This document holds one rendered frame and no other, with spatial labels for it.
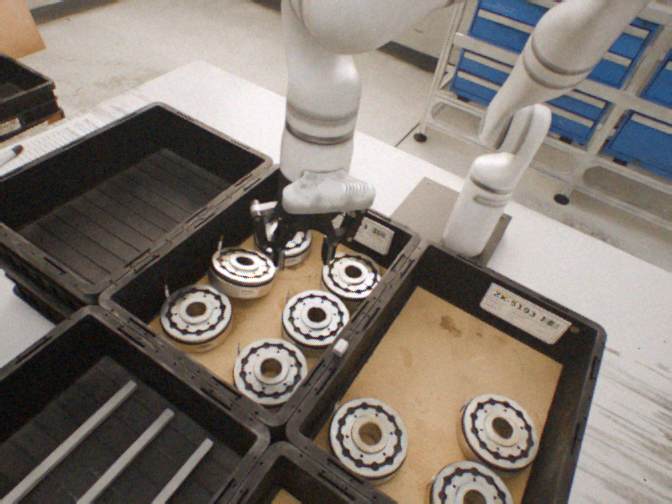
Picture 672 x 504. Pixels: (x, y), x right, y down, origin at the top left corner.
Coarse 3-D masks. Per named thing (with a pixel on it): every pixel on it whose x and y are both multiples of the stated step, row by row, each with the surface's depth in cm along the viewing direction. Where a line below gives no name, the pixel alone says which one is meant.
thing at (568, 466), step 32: (416, 256) 73; (448, 256) 74; (512, 288) 71; (576, 320) 68; (352, 352) 60; (320, 384) 56; (576, 416) 58; (320, 448) 51; (576, 448) 55; (352, 480) 49
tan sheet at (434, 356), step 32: (416, 288) 82; (416, 320) 77; (448, 320) 78; (480, 320) 79; (384, 352) 72; (416, 352) 73; (448, 352) 73; (480, 352) 74; (512, 352) 75; (352, 384) 68; (384, 384) 68; (416, 384) 69; (448, 384) 70; (480, 384) 70; (512, 384) 71; (544, 384) 72; (416, 416) 66; (448, 416) 66; (544, 416) 68; (416, 448) 62; (448, 448) 63; (416, 480) 60; (512, 480) 61
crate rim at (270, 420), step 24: (240, 192) 78; (216, 216) 74; (384, 216) 78; (144, 264) 65; (120, 288) 62; (384, 288) 68; (120, 312) 59; (360, 312) 66; (144, 336) 58; (336, 336) 61; (192, 360) 56; (216, 384) 55; (312, 384) 56; (264, 408) 53; (288, 408) 54
